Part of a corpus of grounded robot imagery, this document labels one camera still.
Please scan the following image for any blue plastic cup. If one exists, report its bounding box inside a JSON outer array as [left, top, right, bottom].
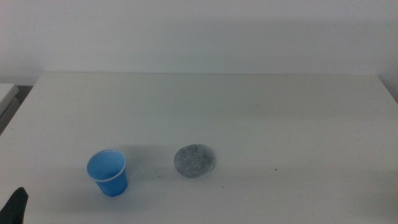
[[86, 149, 129, 198]]

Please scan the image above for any round grey cup mat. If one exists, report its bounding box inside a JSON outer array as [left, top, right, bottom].
[[173, 143, 216, 180]]

